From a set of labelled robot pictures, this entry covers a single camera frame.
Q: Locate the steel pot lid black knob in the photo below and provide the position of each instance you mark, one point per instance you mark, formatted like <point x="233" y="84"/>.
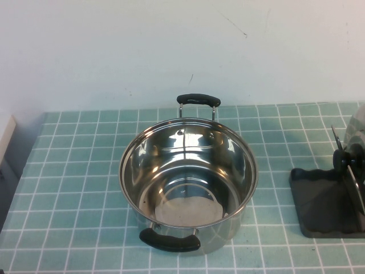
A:
<point x="356" y="134"/>

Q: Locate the dark grey lid rack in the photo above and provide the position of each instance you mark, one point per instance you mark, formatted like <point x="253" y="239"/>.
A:
<point x="313" y="205"/>

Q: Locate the teal tile pattern tablecloth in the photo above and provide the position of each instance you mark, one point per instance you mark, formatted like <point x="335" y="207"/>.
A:
<point x="71" y="199"/>

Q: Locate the beige panel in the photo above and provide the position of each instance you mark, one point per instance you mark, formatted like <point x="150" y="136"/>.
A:
<point x="7" y="134"/>

